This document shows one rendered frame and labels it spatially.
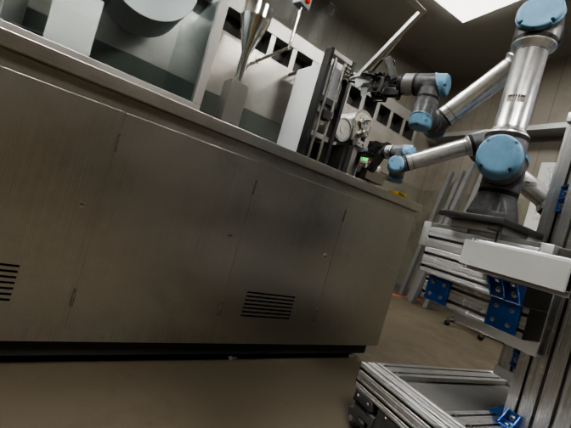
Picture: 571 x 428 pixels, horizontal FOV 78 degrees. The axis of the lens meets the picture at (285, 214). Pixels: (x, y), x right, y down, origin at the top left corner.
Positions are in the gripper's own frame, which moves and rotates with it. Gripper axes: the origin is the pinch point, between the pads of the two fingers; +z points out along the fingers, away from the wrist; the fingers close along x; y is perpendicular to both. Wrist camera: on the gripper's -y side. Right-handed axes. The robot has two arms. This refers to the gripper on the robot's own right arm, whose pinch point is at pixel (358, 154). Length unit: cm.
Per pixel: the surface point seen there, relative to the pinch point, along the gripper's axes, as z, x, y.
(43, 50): -31, 147, -20
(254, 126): 31, 52, -2
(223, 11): -25, 104, 17
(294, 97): 16.8, 41.3, 18.4
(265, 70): 30, 56, 29
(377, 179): -5.8, -14.2, -9.8
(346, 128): -2.3, 16.3, 9.4
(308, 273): -28, 37, -66
